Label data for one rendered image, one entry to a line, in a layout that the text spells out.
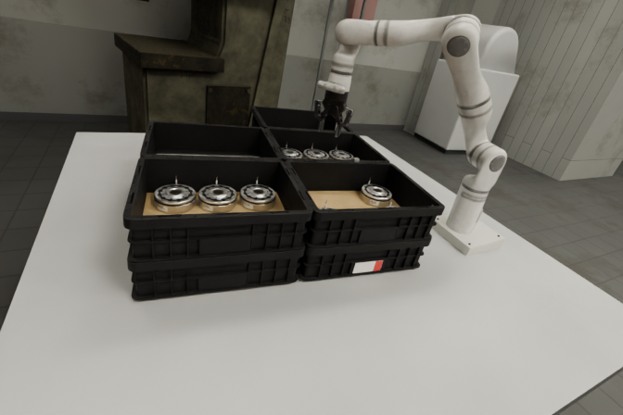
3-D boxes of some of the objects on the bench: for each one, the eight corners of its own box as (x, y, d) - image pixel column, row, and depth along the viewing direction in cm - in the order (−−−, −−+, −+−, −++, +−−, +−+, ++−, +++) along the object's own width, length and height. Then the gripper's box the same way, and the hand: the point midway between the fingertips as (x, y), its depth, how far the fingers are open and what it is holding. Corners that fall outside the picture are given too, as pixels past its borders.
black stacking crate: (375, 216, 126) (384, 189, 121) (421, 270, 101) (435, 239, 96) (274, 220, 112) (279, 190, 106) (299, 285, 87) (307, 249, 82)
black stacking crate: (274, 220, 112) (279, 190, 106) (299, 285, 87) (307, 249, 82) (144, 226, 97) (141, 192, 92) (130, 306, 72) (125, 264, 67)
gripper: (362, 91, 107) (351, 138, 114) (322, 81, 112) (313, 126, 119) (355, 94, 100) (344, 143, 108) (312, 81, 106) (304, 130, 113)
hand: (329, 130), depth 113 cm, fingers open, 5 cm apart
